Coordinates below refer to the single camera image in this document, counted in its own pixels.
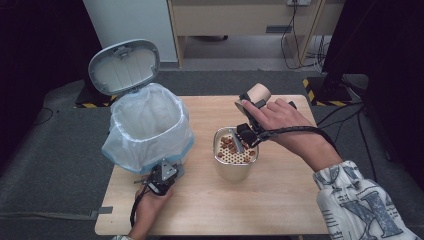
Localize white cabinet panel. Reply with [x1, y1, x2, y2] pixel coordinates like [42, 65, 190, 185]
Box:
[82, 0, 178, 63]

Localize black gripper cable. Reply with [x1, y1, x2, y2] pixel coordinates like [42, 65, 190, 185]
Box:
[129, 186, 150, 228]
[256, 125, 341, 156]

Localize brown food scraps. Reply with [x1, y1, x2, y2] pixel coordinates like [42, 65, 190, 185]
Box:
[217, 134, 257, 164]

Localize grey white pedal trash bin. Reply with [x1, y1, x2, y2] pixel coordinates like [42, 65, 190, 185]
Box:
[87, 38, 186, 178]

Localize beige cup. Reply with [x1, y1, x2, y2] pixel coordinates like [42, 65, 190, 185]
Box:
[234, 82, 272, 117]

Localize black hanging cables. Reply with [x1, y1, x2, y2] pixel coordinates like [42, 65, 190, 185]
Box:
[280, 2, 332, 71]

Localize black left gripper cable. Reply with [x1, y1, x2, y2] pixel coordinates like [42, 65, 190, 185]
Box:
[129, 186, 150, 228]

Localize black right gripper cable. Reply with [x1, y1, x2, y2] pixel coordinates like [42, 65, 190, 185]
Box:
[256, 125, 341, 156]

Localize person's right hand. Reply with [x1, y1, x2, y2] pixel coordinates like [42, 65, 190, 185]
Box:
[240, 97, 338, 173]

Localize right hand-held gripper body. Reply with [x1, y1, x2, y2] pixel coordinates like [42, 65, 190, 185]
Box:
[231, 110, 270, 155]

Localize translucent white trash bag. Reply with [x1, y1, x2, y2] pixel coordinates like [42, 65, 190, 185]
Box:
[101, 82, 195, 175]

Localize yellow black hazard tape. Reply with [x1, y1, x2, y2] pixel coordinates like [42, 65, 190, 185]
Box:
[301, 77, 348, 108]
[74, 95, 118, 110]

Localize person's left hand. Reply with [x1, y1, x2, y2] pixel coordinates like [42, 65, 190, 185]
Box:
[132, 188, 174, 232]

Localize black stand base plate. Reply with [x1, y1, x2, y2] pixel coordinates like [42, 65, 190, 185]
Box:
[306, 75, 354, 105]

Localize black floor cables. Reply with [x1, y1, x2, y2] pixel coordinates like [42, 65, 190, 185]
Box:
[315, 101, 379, 183]

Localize grey tape strip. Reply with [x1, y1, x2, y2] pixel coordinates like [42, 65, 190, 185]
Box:
[89, 206, 114, 220]

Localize perforated beige strainer insert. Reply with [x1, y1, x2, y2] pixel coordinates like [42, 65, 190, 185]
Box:
[214, 132, 258, 165]

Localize beige metal-rimmed container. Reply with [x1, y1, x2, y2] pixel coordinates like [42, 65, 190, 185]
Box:
[212, 125, 260, 183]

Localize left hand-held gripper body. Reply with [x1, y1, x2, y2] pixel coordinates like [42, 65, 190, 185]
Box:
[145, 159, 180, 197]

